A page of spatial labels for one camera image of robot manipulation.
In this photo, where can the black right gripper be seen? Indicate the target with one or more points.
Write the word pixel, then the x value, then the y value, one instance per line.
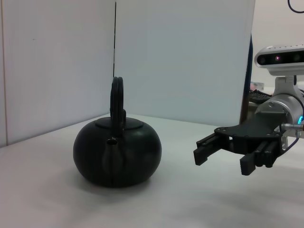
pixel 251 130

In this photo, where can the black round teapot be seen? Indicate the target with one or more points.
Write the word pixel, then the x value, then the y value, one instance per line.
pixel 135 152

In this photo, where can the black computer keyboard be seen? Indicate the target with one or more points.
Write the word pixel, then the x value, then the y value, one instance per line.
pixel 259 97

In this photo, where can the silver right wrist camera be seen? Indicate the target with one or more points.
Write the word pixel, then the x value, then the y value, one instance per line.
pixel 280 58

